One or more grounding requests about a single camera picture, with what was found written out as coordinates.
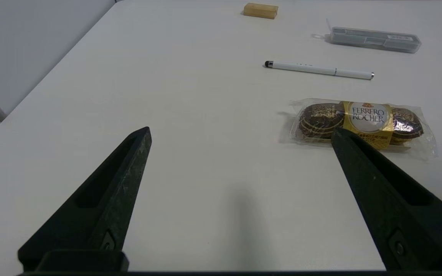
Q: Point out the white pen with black tip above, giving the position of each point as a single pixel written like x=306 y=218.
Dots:
x=313 y=69

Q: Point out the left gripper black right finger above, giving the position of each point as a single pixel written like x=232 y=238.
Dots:
x=393 y=207

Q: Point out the grey transparent pencil lead case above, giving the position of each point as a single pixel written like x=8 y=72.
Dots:
x=374 y=39

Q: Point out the Ferrero Rocher chocolate pack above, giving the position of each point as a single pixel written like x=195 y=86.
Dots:
x=366 y=117

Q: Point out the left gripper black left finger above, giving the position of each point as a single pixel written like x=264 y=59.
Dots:
x=102 y=207

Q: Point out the small wooden block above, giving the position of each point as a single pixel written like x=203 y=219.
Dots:
x=260 y=10

